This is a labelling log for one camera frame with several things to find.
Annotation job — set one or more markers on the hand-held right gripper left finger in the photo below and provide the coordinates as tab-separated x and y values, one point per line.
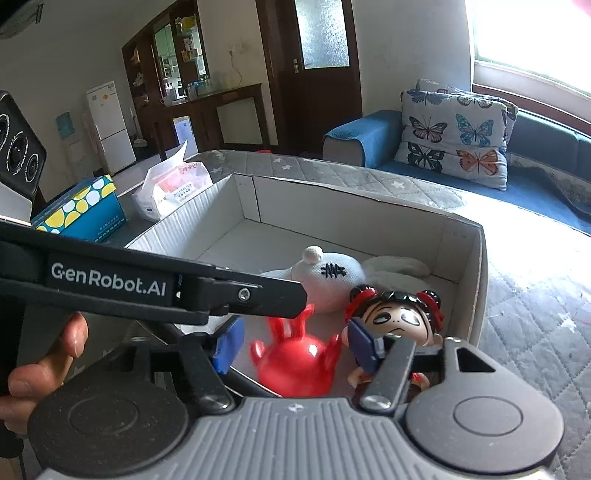
227	346

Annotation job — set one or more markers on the dark wooden door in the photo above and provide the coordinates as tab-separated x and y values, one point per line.
318	101

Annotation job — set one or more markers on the person's left hand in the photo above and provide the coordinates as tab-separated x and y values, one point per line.
27	383

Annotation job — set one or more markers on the white soft tissue pack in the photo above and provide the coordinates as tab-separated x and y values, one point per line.
171	189

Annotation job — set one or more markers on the big-headed doll figure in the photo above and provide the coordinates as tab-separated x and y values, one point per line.
401	318

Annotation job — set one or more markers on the butterfly print pillow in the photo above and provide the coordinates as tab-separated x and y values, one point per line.
457	134

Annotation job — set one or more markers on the cardboard box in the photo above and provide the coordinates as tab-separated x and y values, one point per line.
351	207

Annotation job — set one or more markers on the dark wooden cabinet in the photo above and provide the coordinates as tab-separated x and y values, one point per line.
207	115

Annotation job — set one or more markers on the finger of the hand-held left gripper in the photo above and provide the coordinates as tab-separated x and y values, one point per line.
258	297

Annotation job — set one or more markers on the window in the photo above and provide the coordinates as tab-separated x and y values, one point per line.
531	37

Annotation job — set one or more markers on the white knitted rabbit plush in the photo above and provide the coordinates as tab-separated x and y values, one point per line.
323	277

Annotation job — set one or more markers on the blue sofa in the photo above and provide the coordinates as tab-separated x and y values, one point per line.
360	138

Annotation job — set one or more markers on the blue spotted tissue box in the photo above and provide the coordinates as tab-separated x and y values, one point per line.
83	207

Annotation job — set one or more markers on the white refrigerator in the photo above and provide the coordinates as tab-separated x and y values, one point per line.
111	124

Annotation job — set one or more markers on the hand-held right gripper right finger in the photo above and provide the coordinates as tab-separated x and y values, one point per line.
362	344

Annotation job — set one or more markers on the white water dispenser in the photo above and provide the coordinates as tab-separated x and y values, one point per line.
69	147

